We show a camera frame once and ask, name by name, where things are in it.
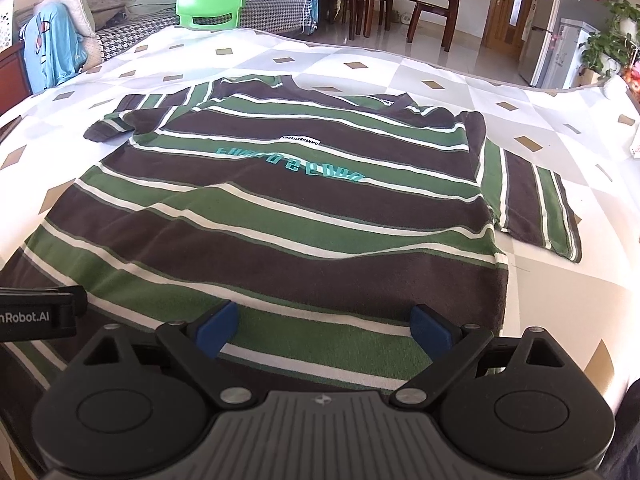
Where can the white printed packet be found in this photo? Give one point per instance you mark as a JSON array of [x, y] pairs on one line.
[[636, 142]]

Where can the grey garment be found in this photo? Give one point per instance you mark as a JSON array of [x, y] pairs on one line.
[[102, 2]]

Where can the white perforated basket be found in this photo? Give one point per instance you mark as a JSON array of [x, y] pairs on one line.
[[5, 20]]

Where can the light blue printed garment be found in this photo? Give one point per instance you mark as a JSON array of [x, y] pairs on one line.
[[50, 45]]

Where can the wooden door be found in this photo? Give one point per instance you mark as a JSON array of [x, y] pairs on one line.
[[515, 5]]

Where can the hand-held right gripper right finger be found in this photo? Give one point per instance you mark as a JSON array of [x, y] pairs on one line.
[[430, 330]]

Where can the diamond patterned table cover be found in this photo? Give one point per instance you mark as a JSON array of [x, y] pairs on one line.
[[400, 75]]

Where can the person's dark clothing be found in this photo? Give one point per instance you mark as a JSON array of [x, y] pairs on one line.
[[627, 425]]

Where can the green brown striped t-shirt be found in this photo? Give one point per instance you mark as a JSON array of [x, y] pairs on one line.
[[275, 220]]

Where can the dotted white cushion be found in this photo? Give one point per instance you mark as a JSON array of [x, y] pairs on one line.
[[92, 50]]

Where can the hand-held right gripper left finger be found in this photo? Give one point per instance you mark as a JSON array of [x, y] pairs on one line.
[[217, 327]]

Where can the pile of fruit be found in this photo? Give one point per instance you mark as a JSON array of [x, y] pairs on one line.
[[635, 75]]

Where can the potted green plant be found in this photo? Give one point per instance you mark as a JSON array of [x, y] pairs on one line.
[[610, 45]]

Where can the houndstooth covered sofa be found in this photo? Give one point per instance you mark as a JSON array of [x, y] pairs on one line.
[[270, 10]]

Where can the wooden side cabinet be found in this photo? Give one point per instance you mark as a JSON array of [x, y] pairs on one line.
[[10, 75]]

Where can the grey pillow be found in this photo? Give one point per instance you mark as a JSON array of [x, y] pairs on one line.
[[70, 2]]

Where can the white chest freezer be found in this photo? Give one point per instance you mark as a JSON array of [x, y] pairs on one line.
[[570, 55]]

